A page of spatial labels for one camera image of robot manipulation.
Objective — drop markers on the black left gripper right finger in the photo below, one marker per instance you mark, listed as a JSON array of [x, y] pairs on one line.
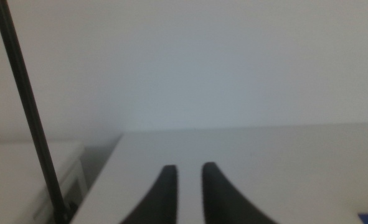
[[218, 199]]

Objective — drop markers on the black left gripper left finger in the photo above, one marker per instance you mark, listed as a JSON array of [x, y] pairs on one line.
[[162, 199]]

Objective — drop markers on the white side cabinet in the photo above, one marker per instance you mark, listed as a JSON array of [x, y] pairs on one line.
[[12, 180]]

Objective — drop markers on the black metal pole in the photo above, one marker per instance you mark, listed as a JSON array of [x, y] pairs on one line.
[[28, 102]]

